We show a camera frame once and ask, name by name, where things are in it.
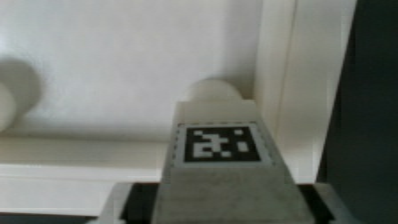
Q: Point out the white square tabletop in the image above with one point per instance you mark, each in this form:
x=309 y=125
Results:
x=102 y=58

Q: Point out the white table leg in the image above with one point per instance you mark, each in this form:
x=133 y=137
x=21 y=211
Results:
x=227 y=182

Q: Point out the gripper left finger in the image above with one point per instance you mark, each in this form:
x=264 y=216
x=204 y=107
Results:
x=131 y=204

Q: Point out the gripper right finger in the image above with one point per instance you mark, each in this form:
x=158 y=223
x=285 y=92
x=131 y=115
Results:
x=328 y=207

